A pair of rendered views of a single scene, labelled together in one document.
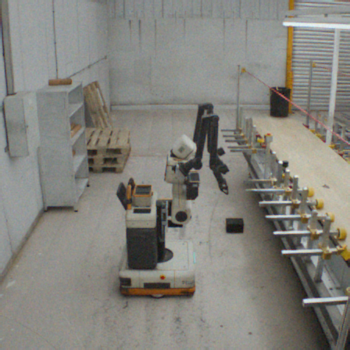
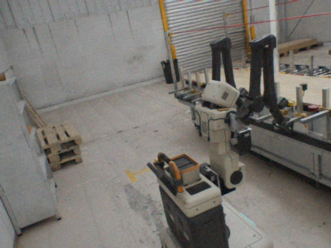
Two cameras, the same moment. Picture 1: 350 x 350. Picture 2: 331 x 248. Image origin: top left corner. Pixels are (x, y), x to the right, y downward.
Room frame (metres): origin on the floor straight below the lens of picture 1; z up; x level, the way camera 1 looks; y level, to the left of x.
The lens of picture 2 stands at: (1.68, 0.88, 1.80)
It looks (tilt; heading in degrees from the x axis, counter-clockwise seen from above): 19 degrees down; 340
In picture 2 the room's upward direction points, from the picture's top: 12 degrees counter-clockwise
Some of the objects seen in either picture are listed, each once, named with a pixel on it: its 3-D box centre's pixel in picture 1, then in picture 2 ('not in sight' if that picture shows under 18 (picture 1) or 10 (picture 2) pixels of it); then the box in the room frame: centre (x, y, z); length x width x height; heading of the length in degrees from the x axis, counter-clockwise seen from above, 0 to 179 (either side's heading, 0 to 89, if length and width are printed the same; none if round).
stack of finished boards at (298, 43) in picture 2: not in sight; (282, 48); (9.77, -6.77, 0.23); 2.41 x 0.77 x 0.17; 91
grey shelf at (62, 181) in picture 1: (62, 144); (17, 150); (5.25, 1.42, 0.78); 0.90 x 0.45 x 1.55; 0
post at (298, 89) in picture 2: (278, 186); (299, 112); (3.48, -0.98, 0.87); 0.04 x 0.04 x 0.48; 0
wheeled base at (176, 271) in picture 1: (158, 266); (213, 246); (3.31, 0.12, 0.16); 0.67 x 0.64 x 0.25; 89
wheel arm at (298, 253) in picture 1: (309, 252); not in sight; (2.19, -0.87, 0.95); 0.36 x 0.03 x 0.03; 90
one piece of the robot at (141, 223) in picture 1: (146, 225); (193, 203); (3.31, 0.22, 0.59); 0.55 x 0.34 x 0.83; 179
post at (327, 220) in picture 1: (323, 250); not in sight; (2.23, -0.97, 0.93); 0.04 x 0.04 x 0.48; 0
